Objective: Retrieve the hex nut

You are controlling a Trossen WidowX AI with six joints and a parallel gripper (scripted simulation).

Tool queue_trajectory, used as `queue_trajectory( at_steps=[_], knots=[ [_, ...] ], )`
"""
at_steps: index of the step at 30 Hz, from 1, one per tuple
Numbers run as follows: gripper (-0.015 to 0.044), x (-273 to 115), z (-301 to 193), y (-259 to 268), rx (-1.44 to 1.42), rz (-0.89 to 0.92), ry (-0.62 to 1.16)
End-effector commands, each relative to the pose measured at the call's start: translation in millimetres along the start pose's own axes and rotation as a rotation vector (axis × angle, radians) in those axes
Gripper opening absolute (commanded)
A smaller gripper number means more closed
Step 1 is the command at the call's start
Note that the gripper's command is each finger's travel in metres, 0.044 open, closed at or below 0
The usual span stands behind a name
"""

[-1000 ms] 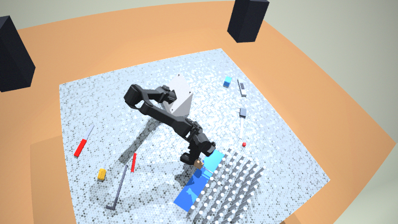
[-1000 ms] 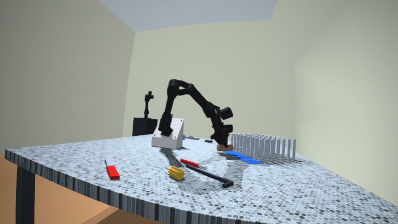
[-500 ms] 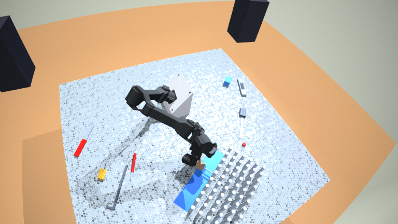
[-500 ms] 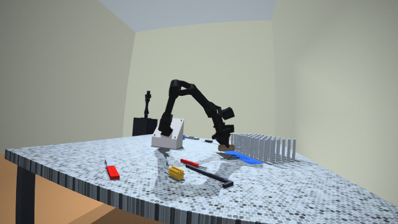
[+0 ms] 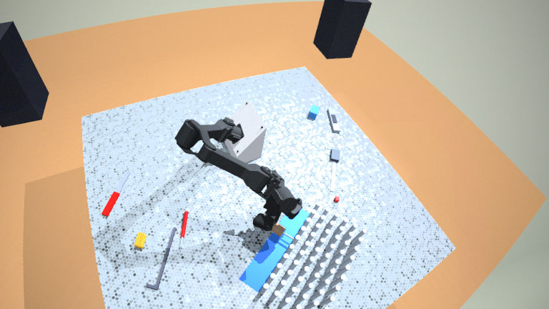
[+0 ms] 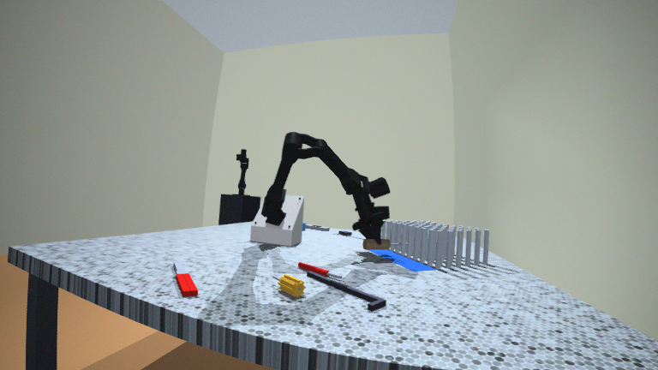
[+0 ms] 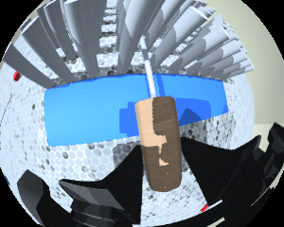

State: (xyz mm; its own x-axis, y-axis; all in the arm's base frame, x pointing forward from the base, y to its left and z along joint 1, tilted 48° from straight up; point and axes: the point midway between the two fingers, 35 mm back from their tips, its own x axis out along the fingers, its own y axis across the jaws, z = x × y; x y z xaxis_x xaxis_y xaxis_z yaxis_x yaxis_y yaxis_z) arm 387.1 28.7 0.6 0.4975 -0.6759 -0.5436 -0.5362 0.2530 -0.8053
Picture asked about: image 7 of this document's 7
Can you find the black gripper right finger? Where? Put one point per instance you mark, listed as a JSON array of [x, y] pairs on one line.
[[214, 168]]

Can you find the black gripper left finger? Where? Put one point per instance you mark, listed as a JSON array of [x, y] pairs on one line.
[[122, 188]]

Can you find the blue tape strip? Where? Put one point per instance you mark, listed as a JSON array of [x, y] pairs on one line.
[[103, 109]]

